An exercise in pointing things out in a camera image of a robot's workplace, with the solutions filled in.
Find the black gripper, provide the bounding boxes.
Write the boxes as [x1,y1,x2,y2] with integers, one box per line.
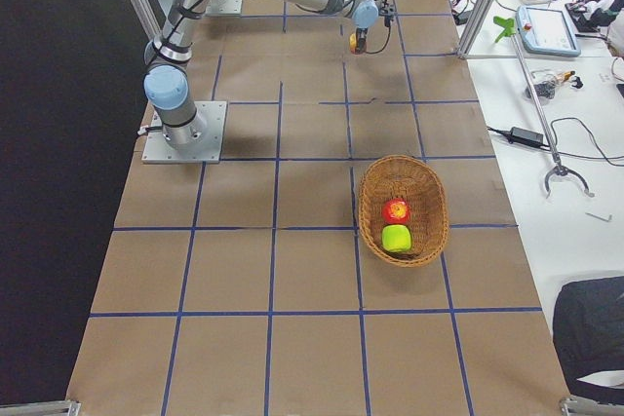
[353,27,369,54]

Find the red yellow apple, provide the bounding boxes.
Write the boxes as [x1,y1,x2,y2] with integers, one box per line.
[349,32,367,55]

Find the dark red apple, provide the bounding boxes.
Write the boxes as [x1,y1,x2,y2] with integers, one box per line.
[381,198,410,225]

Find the green apple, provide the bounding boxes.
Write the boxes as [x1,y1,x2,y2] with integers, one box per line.
[381,224,412,253]

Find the wicker basket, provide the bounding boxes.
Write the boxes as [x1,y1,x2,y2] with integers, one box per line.
[358,155,449,268]

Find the reacher grabber tool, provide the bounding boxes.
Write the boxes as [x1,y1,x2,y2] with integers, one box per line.
[493,16,595,198]

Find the black power adapter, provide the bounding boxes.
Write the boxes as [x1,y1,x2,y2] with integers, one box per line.
[508,127,544,148]

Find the teach pendant tablet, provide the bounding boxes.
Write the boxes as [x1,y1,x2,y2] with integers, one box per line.
[516,6,581,57]

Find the brown paper mat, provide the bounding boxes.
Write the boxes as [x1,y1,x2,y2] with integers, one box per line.
[67,0,566,415]

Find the allen key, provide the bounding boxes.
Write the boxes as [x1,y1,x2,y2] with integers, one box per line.
[585,212,613,223]

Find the black chair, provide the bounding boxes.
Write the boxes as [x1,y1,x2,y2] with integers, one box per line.
[553,276,623,404]

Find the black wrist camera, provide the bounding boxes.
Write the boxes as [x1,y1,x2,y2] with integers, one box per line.
[378,0,396,28]

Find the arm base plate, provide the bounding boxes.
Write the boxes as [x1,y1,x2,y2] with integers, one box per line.
[141,101,227,164]
[204,0,243,17]

